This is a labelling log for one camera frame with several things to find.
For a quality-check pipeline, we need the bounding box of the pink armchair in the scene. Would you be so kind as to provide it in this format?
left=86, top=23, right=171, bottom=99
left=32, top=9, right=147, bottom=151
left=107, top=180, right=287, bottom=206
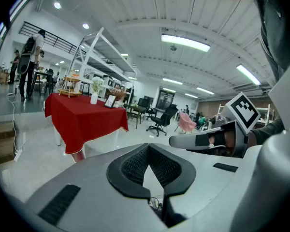
left=174, top=112, right=197, bottom=134

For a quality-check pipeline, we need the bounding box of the person's right forearm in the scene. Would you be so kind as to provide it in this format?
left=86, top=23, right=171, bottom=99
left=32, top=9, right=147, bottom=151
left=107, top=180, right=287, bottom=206
left=247, top=116, right=285, bottom=146

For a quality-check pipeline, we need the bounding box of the black office chair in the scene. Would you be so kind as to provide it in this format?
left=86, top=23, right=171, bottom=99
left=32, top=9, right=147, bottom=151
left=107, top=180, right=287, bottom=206
left=146, top=104, right=179, bottom=137

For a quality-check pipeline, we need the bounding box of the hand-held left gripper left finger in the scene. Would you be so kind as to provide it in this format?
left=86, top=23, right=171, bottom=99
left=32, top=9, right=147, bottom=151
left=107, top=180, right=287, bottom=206
left=26, top=143, right=169, bottom=232

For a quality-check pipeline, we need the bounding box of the white power cable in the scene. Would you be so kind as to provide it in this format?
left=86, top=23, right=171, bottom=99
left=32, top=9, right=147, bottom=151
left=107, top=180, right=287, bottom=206
left=5, top=93, right=18, bottom=152

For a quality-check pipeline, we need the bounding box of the black balcony railing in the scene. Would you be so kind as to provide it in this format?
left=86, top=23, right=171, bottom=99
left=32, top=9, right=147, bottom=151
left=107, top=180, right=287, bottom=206
left=18, top=21, right=87, bottom=56

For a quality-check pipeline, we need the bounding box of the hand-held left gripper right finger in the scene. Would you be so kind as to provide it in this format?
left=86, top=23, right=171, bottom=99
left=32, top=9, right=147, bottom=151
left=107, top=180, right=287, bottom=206
left=148, top=143, right=244, bottom=229

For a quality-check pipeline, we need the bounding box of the dried brown plant bunch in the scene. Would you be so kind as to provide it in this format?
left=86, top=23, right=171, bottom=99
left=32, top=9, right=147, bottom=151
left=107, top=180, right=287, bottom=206
left=109, top=87, right=128, bottom=102

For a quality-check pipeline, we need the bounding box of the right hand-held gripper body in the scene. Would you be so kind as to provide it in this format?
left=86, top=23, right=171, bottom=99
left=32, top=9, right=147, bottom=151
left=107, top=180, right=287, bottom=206
left=209, top=92, right=261, bottom=158

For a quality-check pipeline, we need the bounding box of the white metal shelf rack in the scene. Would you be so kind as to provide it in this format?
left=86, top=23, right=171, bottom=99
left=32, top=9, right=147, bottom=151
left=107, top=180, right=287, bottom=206
left=67, top=27, right=138, bottom=99

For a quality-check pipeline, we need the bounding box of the dark dining table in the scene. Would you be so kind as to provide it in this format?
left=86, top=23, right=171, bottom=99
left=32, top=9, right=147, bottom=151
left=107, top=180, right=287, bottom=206
left=124, top=103, right=147, bottom=130

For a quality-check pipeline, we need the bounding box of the two-tier wicker basket stand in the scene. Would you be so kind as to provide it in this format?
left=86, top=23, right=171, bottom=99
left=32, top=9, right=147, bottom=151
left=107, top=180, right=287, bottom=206
left=57, top=74, right=83, bottom=98

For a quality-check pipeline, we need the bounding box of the table with red cloth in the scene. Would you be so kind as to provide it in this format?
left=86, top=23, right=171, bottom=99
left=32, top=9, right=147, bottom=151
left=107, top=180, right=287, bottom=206
left=44, top=92, right=129, bottom=163

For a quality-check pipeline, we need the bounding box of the person's dark grey jacket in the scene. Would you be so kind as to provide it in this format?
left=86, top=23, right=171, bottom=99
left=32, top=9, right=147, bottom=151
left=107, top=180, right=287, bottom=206
left=253, top=0, right=290, bottom=82

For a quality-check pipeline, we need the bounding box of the black double door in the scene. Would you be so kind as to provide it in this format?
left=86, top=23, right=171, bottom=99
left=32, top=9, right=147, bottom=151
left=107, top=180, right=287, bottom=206
left=156, top=90, right=176, bottom=111

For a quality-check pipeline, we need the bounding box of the black picture frame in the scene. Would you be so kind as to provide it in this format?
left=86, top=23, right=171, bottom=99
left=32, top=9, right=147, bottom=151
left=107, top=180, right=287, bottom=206
left=104, top=95, right=117, bottom=109

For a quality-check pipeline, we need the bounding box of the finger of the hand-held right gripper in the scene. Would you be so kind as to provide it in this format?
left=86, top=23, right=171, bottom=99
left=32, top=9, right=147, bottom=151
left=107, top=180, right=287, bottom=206
left=168, top=129, right=210, bottom=151

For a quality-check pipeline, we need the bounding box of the long ceiling tube light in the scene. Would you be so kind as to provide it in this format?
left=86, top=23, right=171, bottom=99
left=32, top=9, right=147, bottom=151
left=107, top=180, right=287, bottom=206
left=161, top=34, right=211, bottom=53
left=236, top=64, right=261, bottom=86

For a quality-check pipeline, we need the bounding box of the black mesh chair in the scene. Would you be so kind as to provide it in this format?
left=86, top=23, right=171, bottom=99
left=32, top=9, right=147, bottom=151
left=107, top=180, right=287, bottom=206
left=137, top=98, right=151, bottom=114

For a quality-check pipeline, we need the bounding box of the wooden step platform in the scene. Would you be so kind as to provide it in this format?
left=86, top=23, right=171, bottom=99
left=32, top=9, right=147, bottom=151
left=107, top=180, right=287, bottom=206
left=0, top=121, right=16, bottom=167

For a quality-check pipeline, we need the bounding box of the black work table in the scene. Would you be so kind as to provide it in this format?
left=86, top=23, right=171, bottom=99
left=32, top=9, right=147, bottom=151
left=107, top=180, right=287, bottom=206
left=30, top=71, right=54, bottom=97

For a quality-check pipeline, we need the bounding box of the white flowers bunch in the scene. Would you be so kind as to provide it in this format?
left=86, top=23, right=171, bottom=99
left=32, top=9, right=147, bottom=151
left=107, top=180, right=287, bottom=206
left=90, top=76, right=104, bottom=94

